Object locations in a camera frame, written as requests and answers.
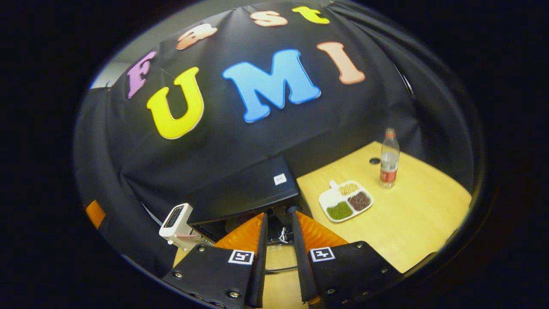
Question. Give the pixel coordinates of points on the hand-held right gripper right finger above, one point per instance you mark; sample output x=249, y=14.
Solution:
x=300, y=266

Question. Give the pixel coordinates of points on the clear plastic water bottle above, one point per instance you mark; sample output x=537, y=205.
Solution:
x=389, y=165

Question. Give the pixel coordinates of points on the white countertop appliance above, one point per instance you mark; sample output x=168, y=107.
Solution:
x=176, y=225

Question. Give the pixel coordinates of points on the white divided plate with beans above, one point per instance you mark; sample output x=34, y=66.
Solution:
x=339, y=198

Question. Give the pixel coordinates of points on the black electric oven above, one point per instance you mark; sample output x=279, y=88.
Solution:
x=244, y=193

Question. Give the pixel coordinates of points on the black backdrop cloth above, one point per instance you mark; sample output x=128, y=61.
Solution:
x=240, y=141

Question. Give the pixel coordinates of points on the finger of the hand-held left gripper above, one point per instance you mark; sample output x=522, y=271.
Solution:
x=95, y=213

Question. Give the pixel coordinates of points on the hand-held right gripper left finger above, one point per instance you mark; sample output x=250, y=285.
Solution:
x=257, y=266

